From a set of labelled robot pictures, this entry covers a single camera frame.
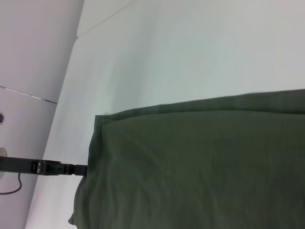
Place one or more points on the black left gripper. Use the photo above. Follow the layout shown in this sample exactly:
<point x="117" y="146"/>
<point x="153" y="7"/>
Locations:
<point x="19" y="165"/>

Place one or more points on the dark green t-shirt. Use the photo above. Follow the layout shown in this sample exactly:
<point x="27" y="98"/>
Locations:
<point x="190" y="167"/>

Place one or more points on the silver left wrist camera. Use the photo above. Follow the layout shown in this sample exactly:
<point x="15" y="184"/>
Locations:
<point x="1" y="117"/>

